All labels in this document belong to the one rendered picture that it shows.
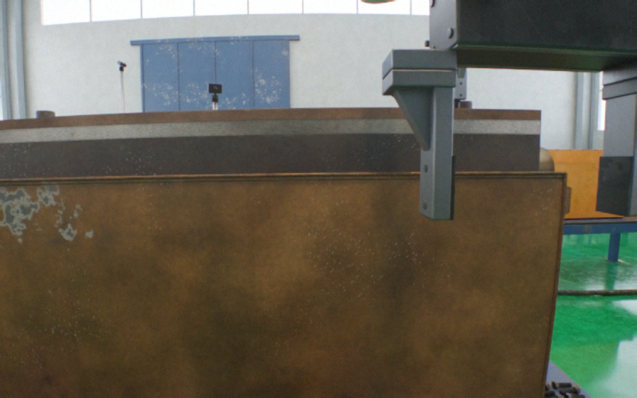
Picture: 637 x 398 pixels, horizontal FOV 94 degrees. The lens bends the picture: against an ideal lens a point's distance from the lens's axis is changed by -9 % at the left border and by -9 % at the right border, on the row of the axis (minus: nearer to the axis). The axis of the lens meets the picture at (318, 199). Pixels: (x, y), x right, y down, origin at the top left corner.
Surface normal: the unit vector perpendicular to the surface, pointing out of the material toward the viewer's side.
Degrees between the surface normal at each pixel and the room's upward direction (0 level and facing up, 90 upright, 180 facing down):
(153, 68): 90
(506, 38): 90
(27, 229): 90
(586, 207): 90
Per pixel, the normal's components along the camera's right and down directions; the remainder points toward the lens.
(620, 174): -1.00, 0.01
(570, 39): 0.00, 0.11
